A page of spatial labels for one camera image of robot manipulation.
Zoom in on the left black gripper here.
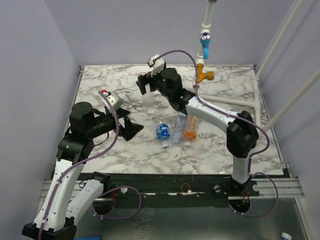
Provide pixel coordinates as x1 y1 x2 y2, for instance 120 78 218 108
88 106 144 140

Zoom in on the blue label Pocari bottle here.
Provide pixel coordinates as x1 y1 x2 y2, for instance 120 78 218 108
155 122 171 149

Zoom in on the clear unlabelled plastic bottle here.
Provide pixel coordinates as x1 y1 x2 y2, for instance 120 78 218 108
141 91 155 107

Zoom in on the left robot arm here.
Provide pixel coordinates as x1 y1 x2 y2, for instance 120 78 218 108
22 102 144 240

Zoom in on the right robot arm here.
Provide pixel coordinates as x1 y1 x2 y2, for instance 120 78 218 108
136 68 259 196

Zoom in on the purple label water bottle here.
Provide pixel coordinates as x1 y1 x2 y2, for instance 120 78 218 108
171 113 187 146

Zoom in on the orange label drink bottle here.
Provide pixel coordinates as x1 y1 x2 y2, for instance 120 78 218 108
183 115 198 148

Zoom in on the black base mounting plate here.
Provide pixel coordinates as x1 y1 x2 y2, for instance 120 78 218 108
93 173 260 214

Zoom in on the orange tap valve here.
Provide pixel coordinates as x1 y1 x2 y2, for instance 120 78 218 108
194 63 215 84

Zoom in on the blue tap valve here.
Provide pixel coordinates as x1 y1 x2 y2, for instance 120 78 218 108
199 31 211 60

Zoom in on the yellow rubber band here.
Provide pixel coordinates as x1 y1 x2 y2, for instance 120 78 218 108
180 182 192 194

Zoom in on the blue object at bottom edge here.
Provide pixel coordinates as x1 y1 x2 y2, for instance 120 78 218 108
73 236 102 240

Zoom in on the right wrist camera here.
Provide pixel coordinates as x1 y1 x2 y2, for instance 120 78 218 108
147 54 166 77

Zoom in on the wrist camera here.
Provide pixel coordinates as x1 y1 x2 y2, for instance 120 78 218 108
147 54 166 77
102 90 123 111

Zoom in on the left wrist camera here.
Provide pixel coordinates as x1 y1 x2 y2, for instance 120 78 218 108
102 90 123 111

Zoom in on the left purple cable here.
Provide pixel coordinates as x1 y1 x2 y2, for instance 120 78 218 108
37 90 143 240

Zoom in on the white PVC pipe frame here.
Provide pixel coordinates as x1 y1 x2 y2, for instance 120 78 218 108
191 0 320 131

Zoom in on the aluminium rail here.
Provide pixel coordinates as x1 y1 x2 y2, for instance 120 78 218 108
38 178 305 201

